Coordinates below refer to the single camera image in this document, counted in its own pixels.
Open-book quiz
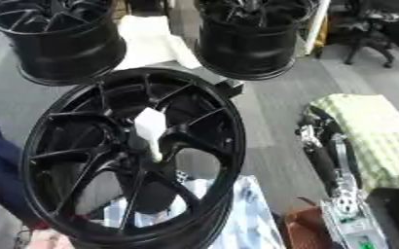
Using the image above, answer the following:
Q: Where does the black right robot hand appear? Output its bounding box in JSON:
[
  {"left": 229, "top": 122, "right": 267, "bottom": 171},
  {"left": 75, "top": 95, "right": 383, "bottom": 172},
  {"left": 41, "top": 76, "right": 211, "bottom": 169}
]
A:
[{"left": 295, "top": 105, "right": 362, "bottom": 196}]

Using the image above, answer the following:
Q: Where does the black spoked wheel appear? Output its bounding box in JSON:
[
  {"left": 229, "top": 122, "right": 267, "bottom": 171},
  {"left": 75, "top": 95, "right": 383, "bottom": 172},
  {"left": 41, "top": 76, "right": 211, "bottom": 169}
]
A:
[{"left": 18, "top": 66, "right": 249, "bottom": 249}]

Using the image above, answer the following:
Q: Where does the black wheel rim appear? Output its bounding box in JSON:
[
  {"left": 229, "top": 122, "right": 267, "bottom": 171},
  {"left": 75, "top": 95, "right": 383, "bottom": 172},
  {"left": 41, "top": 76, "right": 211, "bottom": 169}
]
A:
[
  {"left": 0, "top": 0, "right": 128, "bottom": 88},
  {"left": 193, "top": 0, "right": 319, "bottom": 82}
]

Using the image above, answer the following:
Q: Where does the white pin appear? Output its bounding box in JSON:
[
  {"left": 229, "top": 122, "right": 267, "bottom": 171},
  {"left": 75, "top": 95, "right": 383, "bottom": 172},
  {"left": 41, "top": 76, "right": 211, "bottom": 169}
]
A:
[{"left": 131, "top": 107, "right": 169, "bottom": 163}]

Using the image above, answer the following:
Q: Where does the brown bag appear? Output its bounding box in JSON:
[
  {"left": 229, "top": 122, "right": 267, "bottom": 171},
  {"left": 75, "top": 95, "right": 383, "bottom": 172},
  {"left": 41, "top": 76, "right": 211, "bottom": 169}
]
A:
[{"left": 279, "top": 205, "right": 336, "bottom": 249}]

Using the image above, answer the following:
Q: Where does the blue and white patterned cloth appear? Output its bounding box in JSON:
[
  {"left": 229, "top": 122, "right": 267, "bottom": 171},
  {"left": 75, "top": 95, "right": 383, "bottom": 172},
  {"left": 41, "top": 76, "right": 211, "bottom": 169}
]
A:
[{"left": 102, "top": 174, "right": 288, "bottom": 249}]

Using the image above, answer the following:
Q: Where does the black block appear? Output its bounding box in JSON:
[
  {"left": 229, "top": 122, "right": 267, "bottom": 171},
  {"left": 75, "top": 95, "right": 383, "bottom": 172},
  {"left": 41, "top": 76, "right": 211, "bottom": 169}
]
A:
[{"left": 211, "top": 79, "right": 246, "bottom": 99}]

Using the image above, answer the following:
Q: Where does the black office chair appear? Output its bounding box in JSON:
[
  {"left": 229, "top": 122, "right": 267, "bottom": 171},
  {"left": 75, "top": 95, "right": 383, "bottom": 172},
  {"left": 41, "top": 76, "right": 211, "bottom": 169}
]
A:
[{"left": 325, "top": 0, "right": 399, "bottom": 69}]

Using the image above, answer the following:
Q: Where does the white upright board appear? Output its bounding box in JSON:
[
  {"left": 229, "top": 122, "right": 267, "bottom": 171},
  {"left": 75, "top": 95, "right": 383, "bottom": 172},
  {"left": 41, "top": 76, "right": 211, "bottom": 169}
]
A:
[{"left": 303, "top": 0, "right": 333, "bottom": 56}]

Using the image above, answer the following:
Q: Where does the white sheet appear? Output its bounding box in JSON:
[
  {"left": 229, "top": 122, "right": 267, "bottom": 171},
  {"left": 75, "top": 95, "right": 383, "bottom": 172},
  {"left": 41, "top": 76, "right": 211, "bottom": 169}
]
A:
[{"left": 114, "top": 14, "right": 203, "bottom": 71}]

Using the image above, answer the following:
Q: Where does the person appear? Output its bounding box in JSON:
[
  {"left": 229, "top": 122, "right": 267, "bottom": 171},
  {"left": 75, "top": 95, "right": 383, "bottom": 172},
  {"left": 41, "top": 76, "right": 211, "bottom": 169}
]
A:
[{"left": 0, "top": 113, "right": 43, "bottom": 230}]

